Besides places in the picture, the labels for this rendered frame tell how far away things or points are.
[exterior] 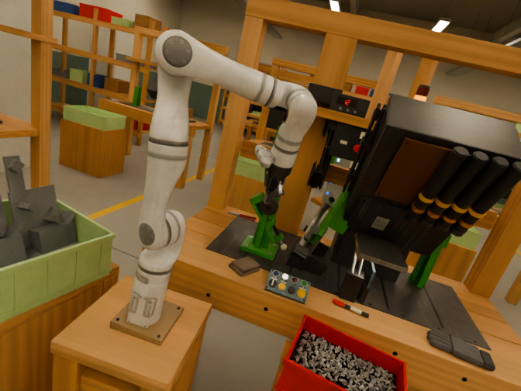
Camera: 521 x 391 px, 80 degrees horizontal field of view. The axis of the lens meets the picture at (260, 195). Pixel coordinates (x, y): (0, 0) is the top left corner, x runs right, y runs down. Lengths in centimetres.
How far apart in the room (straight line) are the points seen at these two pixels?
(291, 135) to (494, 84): 1117
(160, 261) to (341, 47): 118
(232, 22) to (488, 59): 1117
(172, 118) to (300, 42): 1092
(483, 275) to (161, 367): 148
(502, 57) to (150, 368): 165
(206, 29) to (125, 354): 1224
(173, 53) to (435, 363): 117
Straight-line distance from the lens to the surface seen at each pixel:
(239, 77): 74
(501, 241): 180
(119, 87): 683
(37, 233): 130
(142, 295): 92
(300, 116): 78
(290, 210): 163
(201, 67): 72
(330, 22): 158
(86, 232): 133
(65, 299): 125
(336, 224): 125
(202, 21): 1289
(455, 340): 133
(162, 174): 75
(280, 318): 118
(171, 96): 78
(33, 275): 112
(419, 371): 128
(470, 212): 110
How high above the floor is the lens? 155
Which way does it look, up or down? 18 degrees down
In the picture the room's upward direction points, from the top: 14 degrees clockwise
